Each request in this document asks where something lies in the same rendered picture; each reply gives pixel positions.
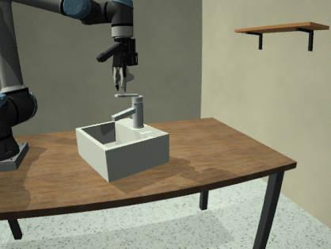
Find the white square sink basin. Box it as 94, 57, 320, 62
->
75, 118, 169, 182

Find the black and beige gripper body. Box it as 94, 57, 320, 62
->
113, 37, 138, 67

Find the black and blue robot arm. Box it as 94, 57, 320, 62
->
0, 0, 134, 161

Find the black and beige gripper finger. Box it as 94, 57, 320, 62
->
120, 58, 134, 92
112, 62, 121, 90

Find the grey mixer tap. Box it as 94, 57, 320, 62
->
111, 94, 144, 128

